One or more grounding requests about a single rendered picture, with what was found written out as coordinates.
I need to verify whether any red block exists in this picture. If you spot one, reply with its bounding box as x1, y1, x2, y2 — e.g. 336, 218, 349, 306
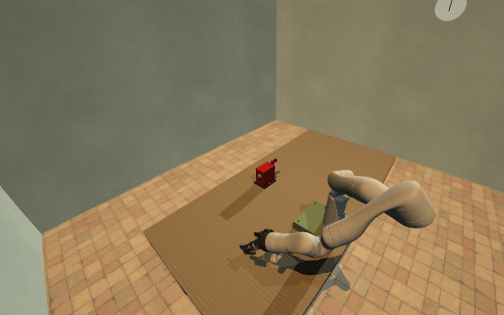
254, 158, 277, 189

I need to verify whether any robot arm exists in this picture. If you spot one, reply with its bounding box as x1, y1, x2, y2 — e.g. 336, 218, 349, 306
265, 170, 435, 263

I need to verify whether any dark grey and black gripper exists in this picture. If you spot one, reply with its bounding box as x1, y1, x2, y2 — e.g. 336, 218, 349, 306
239, 229, 273, 255

